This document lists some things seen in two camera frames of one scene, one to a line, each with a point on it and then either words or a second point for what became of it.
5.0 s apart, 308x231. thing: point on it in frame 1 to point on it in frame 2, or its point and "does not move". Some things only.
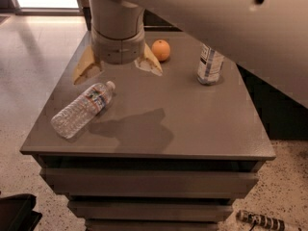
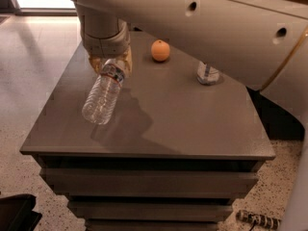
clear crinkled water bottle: x=83 y=110 to x=101 y=103
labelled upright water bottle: x=211 y=65 does not move
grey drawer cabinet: x=136 y=150 does not move
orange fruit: x=161 y=50 does not move
